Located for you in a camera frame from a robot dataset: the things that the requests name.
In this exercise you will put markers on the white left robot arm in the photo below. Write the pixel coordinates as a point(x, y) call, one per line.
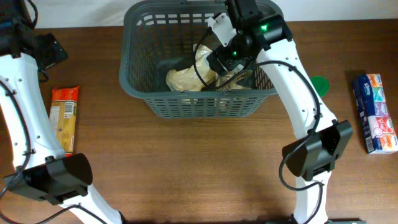
point(43, 171)

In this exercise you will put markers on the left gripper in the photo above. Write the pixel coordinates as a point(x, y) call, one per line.
point(55, 51)

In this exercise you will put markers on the dried mushroom bag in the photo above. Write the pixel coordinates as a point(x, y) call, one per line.
point(233, 81)

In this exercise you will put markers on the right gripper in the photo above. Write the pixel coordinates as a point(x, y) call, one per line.
point(231, 62)

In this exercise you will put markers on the beige plastic bag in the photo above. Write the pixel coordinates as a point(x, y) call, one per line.
point(187, 79)

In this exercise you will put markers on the tissue multipack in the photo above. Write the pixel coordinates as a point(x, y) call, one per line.
point(378, 129)

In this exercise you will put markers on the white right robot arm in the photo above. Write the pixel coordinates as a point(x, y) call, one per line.
point(307, 164)

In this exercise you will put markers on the green lidded jar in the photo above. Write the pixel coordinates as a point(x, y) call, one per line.
point(321, 85)

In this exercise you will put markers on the grey plastic basket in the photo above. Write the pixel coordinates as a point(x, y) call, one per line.
point(160, 36)

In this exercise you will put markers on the orange spaghetti packet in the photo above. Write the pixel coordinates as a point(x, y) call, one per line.
point(63, 114)

